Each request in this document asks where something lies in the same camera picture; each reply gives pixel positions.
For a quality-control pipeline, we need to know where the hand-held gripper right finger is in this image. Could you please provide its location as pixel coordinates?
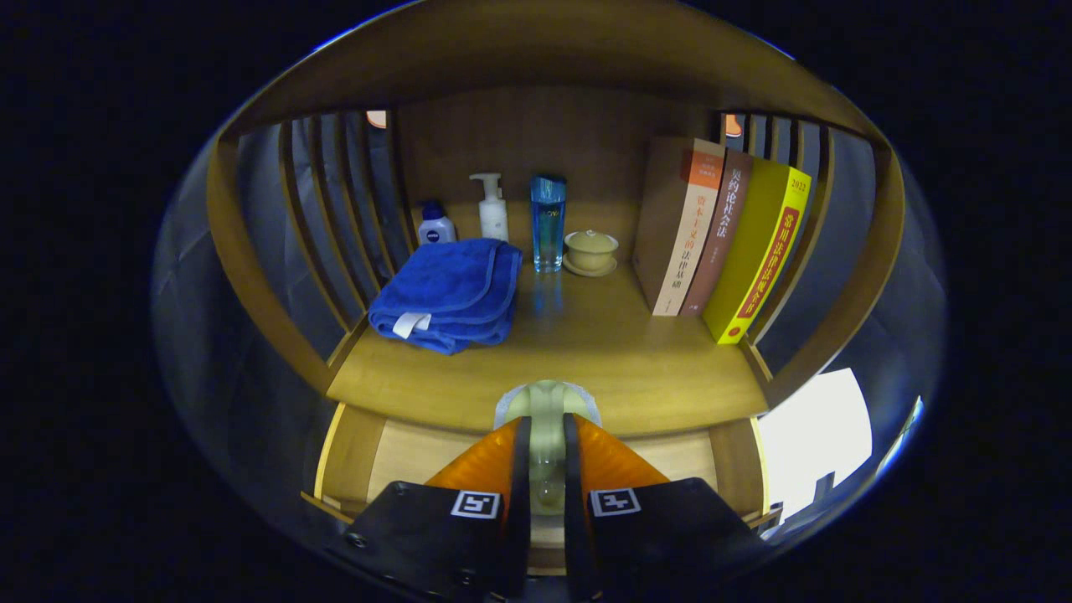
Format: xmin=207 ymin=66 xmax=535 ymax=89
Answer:
xmin=563 ymin=412 xmax=767 ymax=600

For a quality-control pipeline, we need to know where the yellow book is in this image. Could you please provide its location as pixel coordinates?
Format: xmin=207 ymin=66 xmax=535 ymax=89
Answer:
xmin=702 ymin=157 xmax=813 ymax=345

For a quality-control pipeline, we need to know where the wooden drawer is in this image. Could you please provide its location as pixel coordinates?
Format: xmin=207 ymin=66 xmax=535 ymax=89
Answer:
xmin=314 ymin=402 xmax=784 ymax=579

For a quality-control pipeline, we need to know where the wooden countertop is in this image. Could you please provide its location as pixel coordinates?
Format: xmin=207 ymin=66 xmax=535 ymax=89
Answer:
xmin=325 ymin=197 xmax=770 ymax=436

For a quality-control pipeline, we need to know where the beige orange-spined book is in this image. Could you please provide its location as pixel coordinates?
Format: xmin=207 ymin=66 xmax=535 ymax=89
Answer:
xmin=632 ymin=137 xmax=726 ymax=317

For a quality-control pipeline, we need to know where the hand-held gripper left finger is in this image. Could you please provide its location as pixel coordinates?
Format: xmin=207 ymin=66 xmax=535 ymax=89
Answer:
xmin=325 ymin=415 xmax=533 ymax=600

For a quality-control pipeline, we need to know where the brown book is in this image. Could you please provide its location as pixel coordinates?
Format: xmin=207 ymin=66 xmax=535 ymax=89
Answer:
xmin=680 ymin=149 xmax=755 ymax=317

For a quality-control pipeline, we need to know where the wooden cabinet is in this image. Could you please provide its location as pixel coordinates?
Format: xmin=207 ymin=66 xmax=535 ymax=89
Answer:
xmin=205 ymin=0 xmax=907 ymax=420

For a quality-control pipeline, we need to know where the white flat surface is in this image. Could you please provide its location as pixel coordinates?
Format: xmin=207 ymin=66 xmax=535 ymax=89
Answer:
xmin=756 ymin=367 xmax=874 ymax=524

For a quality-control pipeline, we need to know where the blue glass bottle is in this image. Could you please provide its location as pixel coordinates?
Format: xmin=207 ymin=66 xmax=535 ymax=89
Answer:
xmin=529 ymin=174 xmax=568 ymax=273

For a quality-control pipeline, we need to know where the blue folded towel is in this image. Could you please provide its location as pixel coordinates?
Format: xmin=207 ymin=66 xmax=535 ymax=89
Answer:
xmin=368 ymin=238 xmax=524 ymax=356

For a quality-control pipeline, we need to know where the beige lidded teacup with saucer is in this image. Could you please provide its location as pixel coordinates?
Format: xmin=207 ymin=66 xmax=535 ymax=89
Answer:
xmin=562 ymin=229 xmax=621 ymax=278

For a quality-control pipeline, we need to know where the small white blue-capped bottle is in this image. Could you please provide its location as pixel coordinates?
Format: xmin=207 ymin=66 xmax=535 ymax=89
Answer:
xmin=418 ymin=199 xmax=458 ymax=245

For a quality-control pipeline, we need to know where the white pump bottle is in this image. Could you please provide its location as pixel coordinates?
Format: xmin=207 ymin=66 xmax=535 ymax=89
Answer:
xmin=469 ymin=173 xmax=510 ymax=243

